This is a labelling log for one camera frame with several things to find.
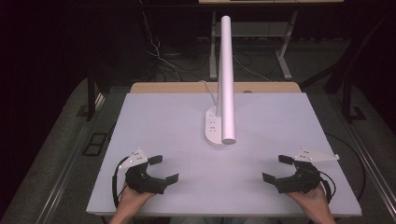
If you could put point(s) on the desk with white legs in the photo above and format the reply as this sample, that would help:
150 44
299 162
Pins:
249 29

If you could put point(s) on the white desk lamp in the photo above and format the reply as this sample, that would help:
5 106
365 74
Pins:
228 93

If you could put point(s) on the black metal stand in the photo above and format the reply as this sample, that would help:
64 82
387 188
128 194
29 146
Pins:
91 96
350 87

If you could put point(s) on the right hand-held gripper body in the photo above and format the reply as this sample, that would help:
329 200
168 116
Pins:
303 182

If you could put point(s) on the metal floor rail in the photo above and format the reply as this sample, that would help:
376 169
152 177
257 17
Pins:
67 168
370 168

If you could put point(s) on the black frame on floor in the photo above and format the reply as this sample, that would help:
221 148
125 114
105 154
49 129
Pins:
95 144

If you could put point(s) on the person's left hand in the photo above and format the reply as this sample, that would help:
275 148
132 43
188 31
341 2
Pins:
132 200

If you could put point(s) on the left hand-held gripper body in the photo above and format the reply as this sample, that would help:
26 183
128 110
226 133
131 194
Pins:
141 182

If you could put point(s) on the person's right hand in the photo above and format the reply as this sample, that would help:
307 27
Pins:
313 202

